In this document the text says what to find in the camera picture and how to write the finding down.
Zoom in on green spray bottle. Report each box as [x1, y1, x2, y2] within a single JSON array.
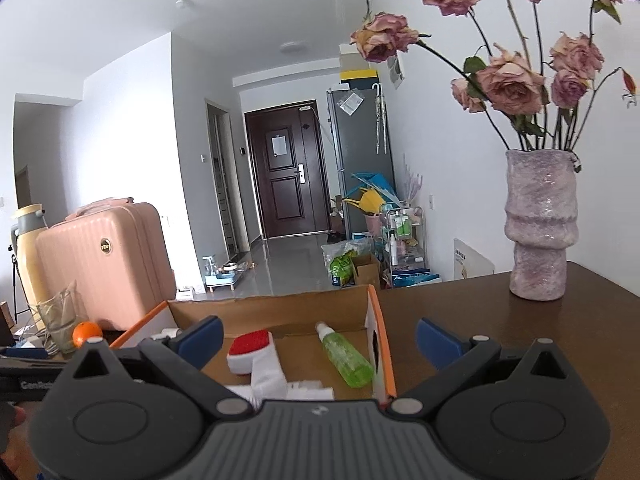
[[316, 322, 374, 389]]

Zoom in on person's left hand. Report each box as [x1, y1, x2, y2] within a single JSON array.
[[1, 402, 27, 479]]

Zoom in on orange fruit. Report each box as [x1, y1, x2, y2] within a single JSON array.
[[72, 321, 103, 348]]

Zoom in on clear glass cup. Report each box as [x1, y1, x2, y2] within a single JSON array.
[[37, 282, 81, 354]]

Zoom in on white tape roll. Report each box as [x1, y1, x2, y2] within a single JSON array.
[[151, 327, 182, 340]]

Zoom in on red white lint brush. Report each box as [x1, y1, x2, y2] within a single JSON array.
[[227, 330, 288, 401]]

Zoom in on yellow thermos jug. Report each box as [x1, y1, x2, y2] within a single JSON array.
[[11, 204, 51, 330]]

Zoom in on pink hard-shell suitcase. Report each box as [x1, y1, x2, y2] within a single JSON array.
[[36, 197, 177, 330]]

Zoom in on white leaning board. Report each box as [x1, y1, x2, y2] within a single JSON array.
[[454, 238, 496, 280]]

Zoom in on blue white paper box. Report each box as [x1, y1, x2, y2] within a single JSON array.
[[392, 269, 442, 288]]

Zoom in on purple textured vase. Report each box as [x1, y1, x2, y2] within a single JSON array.
[[504, 150, 579, 302]]

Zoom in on metal storage trolley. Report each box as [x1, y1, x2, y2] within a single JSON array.
[[381, 206, 428, 287]]

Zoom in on red cardboard box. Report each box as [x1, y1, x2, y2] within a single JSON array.
[[112, 285, 397, 404]]

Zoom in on small brown cardboard box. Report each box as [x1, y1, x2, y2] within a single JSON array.
[[352, 254, 381, 288]]

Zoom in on green plastic bag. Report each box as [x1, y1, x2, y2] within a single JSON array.
[[329, 250, 358, 287]]

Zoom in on dark brown entrance door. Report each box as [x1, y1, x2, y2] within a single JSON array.
[[245, 101, 329, 238]]

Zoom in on dried pink roses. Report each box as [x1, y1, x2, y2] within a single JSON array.
[[349, 0, 638, 153]]

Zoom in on grey refrigerator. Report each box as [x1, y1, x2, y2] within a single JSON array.
[[326, 84, 399, 239]]

